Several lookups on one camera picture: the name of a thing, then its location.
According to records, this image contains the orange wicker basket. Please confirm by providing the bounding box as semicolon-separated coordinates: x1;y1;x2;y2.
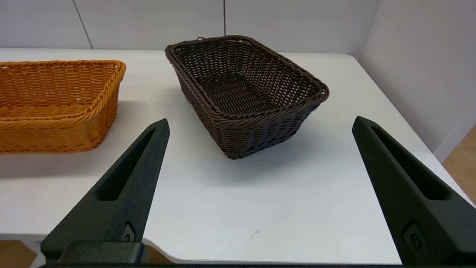
0;60;126;154

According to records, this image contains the dark brown wicker basket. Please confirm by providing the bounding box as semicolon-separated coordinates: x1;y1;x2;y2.
165;35;330;160

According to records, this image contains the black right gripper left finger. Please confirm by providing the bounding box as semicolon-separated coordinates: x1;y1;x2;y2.
41;118;171;260

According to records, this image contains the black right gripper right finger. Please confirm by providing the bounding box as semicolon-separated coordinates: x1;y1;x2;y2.
352;116;476;266

